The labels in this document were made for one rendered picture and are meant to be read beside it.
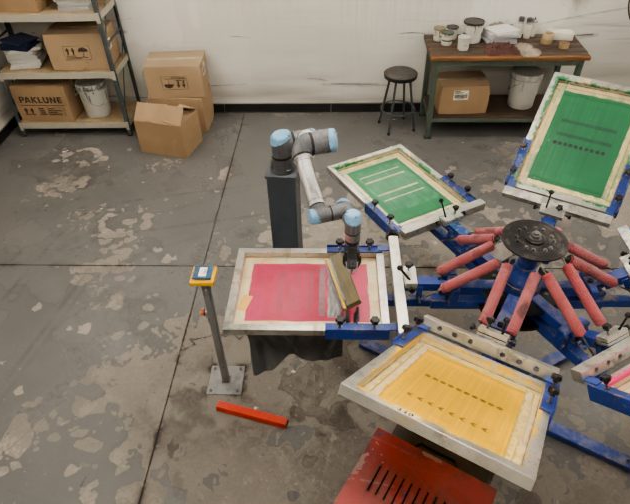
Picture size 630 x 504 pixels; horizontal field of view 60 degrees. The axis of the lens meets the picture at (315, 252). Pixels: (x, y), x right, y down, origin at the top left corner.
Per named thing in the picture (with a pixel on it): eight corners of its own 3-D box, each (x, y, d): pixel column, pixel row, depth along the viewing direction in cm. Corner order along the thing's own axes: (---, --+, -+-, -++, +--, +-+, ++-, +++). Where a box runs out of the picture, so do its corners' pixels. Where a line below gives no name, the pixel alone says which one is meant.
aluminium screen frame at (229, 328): (223, 334, 259) (222, 329, 256) (239, 252, 303) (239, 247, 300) (389, 336, 256) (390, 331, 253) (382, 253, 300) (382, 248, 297)
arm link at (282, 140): (269, 150, 317) (267, 129, 308) (291, 146, 320) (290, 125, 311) (273, 161, 308) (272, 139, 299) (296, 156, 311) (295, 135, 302)
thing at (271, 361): (255, 376, 292) (247, 324, 264) (256, 371, 294) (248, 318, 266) (341, 378, 290) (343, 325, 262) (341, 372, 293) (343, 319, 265)
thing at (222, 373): (206, 394, 346) (178, 288, 282) (212, 366, 362) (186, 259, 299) (240, 395, 345) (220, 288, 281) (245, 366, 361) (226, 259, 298)
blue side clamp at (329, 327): (325, 339, 257) (324, 329, 252) (325, 331, 261) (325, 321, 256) (389, 340, 256) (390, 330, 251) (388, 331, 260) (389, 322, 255)
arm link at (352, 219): (357, 205, 252) (364, 216, 246) (357, 224, 259) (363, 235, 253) (341, 208, 250) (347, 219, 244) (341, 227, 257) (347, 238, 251)
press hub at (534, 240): (456, 428, 325) (503, 260, 235) (446, 373, 354) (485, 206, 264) (522, 429, 323) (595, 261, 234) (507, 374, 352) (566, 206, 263)
